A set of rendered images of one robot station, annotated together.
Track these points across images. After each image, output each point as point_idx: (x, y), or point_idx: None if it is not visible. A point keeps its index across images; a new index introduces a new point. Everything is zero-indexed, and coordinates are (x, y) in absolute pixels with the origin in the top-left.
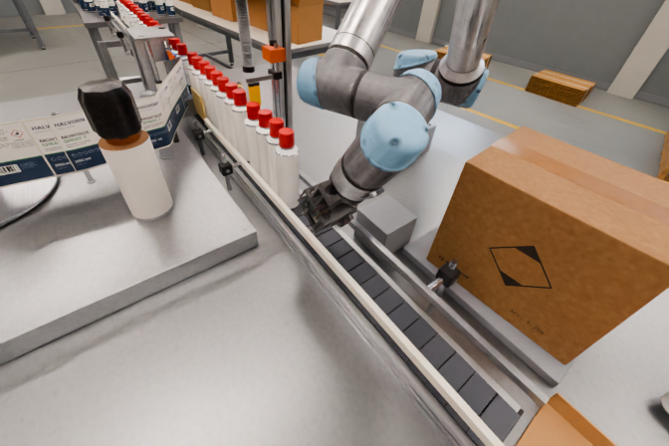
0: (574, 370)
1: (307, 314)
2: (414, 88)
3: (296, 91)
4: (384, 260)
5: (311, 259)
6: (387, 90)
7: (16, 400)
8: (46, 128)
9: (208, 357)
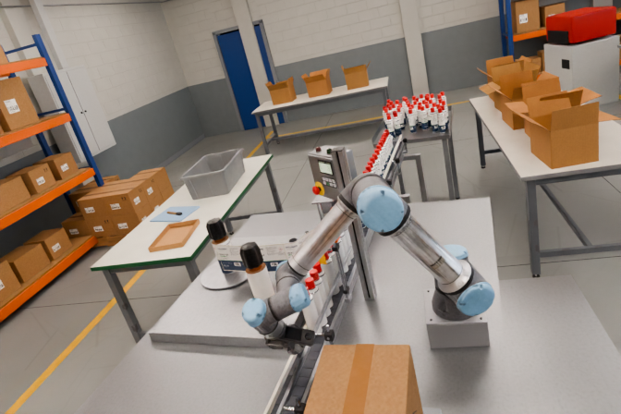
0: None
1: (267, 395)
2: (282, 294)
3: (453, 238)
4: None
5: None
6: (278, 290)
7: (184, 358)
8: None
9: (225, 383)
